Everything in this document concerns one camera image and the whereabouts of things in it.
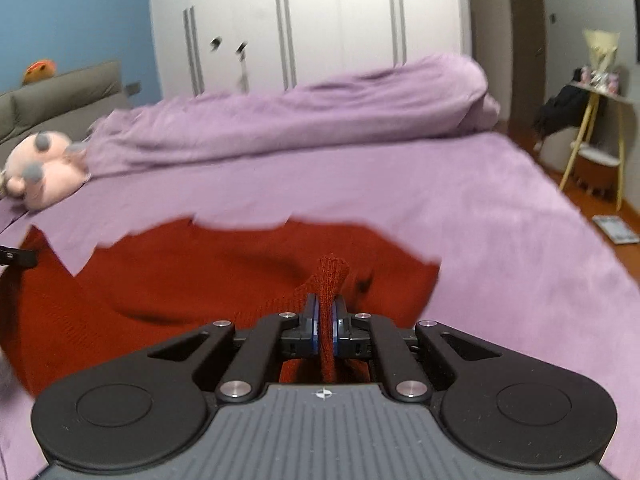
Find light grey seat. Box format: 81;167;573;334
540;127;583;168

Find brown door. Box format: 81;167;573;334
467;0;547;128

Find orange and white stool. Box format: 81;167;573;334
574;146;625;197

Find yellow-legged side table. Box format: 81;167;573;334
557;79;640;212

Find pink plush toy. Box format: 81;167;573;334
0;130;93;212

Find red knit cardigan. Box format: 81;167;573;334
9;215;443;397

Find orange plush toy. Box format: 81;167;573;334
22;59;59;86

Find small pink ornaments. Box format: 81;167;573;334
577;66;622;95

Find grey padded headboard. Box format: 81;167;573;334
0;60;132;172

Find black bag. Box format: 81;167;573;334
532;82;595;142

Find purple duvet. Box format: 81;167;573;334
86;52;502;179

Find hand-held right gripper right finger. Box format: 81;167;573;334
330;294;503;404

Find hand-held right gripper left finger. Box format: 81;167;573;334
147;292;322;404

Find booklet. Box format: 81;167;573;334
591;214;640;247

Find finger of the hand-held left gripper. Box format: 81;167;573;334
0;245;39;269

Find white wardrobe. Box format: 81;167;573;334
147;0;474;100

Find cream wrapped bouquet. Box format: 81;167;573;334
581;29;622;86

